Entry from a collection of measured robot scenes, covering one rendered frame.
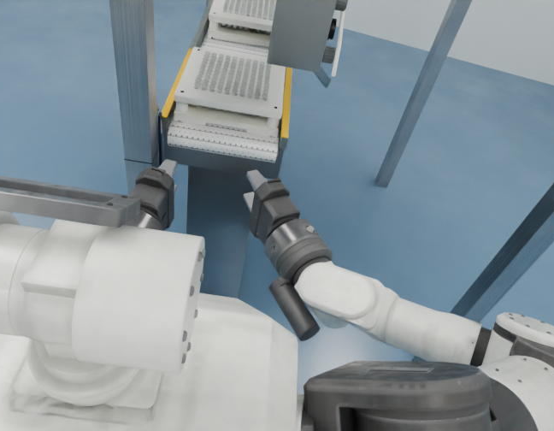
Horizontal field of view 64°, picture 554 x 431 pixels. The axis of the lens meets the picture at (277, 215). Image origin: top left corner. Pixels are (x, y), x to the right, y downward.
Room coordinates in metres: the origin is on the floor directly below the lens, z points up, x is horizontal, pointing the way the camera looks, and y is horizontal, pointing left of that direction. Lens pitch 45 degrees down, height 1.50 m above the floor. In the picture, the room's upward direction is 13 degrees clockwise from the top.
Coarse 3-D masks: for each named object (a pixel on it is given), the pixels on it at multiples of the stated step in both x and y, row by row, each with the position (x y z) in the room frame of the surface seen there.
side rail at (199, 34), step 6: (210, 0) 1.51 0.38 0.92; (210, 6) 1.46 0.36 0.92; (204, 12) 1.41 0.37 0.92; (204, 18) 1.36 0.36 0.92; (204, 24) 1.32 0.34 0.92; (198, 30) 1.27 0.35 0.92; (204, 30) 1.32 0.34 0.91; (198, 36) 1.23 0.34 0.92; (192, 42) 1.19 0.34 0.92; (198, 42) 1.22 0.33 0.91; (192, 48) 1.15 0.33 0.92; (174, 102) 0.90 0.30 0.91; (162, 108) 0.84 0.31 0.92; (168, 114) 0.83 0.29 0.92; (162, 120) 0.81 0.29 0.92; (168, 120) 0.83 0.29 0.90; (162, 126) 0.81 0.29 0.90
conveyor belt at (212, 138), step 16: (208, 48) 1.25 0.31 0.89; (224, 48) 1.27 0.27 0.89; (240, 48) 1.29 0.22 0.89; (256, 48) 1.32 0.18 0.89; (176, 128) 0.83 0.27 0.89; (192, 128) 0.84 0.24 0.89; (208, 128) 0.85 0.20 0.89; (224, 128) 0.87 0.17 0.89; (240, 128) 0.88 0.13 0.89; (176, 144) 0.81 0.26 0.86; (192, 144) 0.81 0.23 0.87; (208, 144) 0.82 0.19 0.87; (224, 144) 0.82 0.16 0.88; (240, 144) 0.83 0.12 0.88; (256, 144) 0.84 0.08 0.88; (272, 144) 0.85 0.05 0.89; (272, 160) 0.83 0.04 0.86
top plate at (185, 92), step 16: (192, 64) 1.00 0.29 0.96; (208, 64) 1.02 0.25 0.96; (272, 64) 1.09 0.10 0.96; (192, 80) 0.92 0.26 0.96; (240, 80) 0.98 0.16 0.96; (256, 80) 0.99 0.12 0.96; (272, 80) 1.01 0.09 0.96; (176, 96) 0.85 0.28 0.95; (192, 96) 0.86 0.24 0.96; (208, 96) 0.88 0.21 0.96; (224, 96) 0.89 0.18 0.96; (272, 96) 0.94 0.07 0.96; (240, 112) 0.87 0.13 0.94; (256, 112) 0.87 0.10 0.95; (272, 112) 0.88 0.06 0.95
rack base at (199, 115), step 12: (192, 108) 0.88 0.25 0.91; (204, 108) 0.89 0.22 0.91; (180, 120) 0.85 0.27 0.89; (192, 120) 0.86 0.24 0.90; (204, 120) 0.86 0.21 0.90; (216, 120) 0.86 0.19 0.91; (228, 120) 0.87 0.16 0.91; (240, 120) 0.88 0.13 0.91; (252, 120) 0.89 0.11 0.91; (264, 120) 0.90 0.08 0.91; (252, 132) 0.87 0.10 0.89; (264, 132) 0.88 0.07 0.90; (276, 132) 0.88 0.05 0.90
